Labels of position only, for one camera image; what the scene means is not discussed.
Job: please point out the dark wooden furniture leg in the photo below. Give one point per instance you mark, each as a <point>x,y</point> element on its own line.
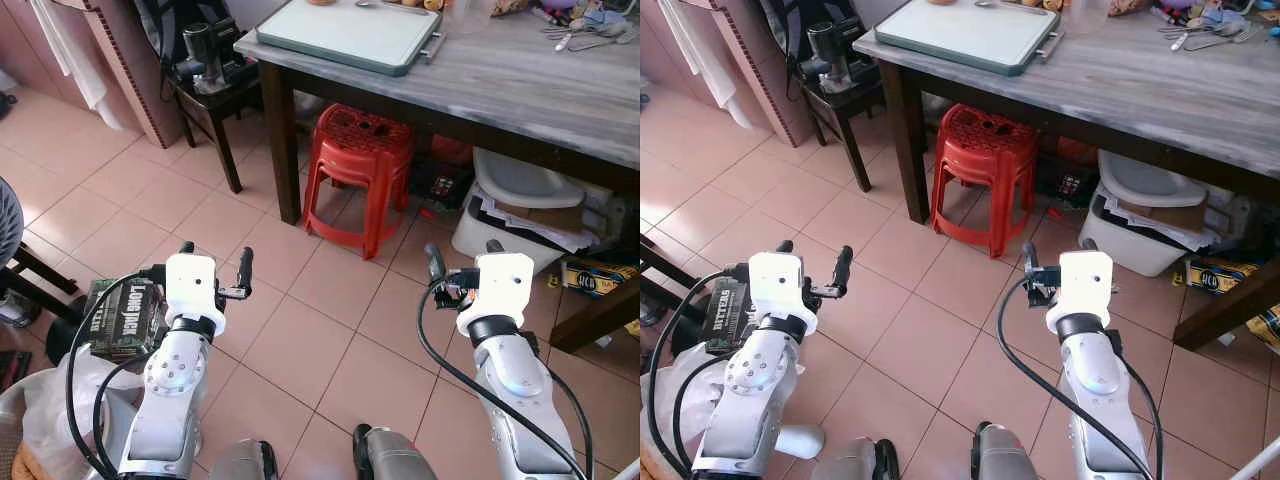
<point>595,320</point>
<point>1230,305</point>

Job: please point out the black kitchen appliance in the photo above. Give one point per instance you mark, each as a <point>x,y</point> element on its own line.
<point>200,45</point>
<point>826,45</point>

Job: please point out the white rounded plastic lid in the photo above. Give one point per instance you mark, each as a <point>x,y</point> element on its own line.
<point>1150,180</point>
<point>520,180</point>

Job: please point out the brown cardboard sheet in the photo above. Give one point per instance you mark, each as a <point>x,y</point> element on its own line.
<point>1172,216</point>
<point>548,216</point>

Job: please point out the brown food item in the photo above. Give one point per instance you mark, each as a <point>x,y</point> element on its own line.
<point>510,5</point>
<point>1130,5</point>

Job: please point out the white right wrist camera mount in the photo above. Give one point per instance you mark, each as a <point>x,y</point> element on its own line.
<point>1082,285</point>
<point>497,285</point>

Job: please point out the red plastic stool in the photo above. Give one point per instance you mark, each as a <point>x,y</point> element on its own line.
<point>360,135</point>
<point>985,135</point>

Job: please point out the grey left robot leg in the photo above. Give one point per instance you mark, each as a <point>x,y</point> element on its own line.
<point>242,462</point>
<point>850,462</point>

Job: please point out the brown patterned cabinet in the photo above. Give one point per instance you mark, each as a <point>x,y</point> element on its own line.
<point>130,70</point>
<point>772,70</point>

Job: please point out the yellow and black carton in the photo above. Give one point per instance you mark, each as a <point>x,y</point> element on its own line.
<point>1220,272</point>
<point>600,277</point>

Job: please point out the metal table spoon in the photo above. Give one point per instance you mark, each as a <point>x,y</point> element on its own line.
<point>1180,41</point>
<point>565,42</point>

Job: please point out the black box with red marks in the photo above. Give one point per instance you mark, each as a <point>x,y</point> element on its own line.
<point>440,186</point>
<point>1066,185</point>

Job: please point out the black bag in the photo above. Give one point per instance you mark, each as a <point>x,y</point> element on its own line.
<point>785,20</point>
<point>165,20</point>

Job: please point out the grey wood-top dark-legged table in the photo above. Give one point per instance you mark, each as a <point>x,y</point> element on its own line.
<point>520,85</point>
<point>1150,90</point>

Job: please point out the dark wooden chair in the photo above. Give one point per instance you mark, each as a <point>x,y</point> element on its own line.
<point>45,270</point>
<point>665,262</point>

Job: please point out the metal fork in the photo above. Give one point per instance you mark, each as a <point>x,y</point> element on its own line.
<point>1178,31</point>
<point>560,32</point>

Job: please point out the white plastic bag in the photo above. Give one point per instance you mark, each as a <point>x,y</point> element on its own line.
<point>665,410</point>
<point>50,410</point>

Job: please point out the colourful cloth bundle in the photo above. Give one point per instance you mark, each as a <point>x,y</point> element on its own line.
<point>1205,14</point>
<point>585,14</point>

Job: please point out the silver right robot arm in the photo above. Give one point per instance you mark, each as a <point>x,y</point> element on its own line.
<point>1095,385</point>
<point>510,385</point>

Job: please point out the white plastic bin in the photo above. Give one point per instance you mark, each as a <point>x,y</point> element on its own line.
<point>1120,247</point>
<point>480,238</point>

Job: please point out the metal spoon on board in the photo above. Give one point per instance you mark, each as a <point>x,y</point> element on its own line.
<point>1000,6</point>
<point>378,5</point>

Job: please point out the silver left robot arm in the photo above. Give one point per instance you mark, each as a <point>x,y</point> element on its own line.
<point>745,400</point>
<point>165,400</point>

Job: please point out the white green-rimmed cutting board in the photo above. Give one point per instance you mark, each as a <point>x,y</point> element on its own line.
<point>965,35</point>
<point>345,35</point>

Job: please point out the grey shoe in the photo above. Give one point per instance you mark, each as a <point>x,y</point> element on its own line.
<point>15,310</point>

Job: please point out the grey robot leg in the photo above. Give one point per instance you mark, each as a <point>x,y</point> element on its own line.
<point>242,462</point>
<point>850,462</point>
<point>392,457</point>
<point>1003,453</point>

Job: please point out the black small side table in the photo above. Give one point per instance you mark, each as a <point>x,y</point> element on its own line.
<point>842,100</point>
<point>215,100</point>

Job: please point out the white hanging towel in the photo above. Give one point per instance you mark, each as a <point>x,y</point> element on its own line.
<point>70,50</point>
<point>700,55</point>

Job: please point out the green printed cardboard box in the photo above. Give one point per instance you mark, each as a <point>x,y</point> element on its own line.
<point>125,315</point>
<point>730,310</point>

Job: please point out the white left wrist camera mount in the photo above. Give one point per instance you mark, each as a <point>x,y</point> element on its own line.
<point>775,285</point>
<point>190,285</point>

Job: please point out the grey right robot leg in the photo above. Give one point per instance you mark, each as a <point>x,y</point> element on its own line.
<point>392,457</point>
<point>1003,453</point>

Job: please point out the metal flat spatula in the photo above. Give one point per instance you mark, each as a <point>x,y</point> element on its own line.
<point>1222,41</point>
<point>600,42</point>

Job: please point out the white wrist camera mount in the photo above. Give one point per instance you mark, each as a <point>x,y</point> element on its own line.
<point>497,285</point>
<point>1082,285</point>
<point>775,285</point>
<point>190,285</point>

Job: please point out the white rounded plastic object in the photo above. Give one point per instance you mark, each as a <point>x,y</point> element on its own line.
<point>800,441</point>

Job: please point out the white pole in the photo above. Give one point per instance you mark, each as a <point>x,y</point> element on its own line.
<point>1255,460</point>
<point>628,472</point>

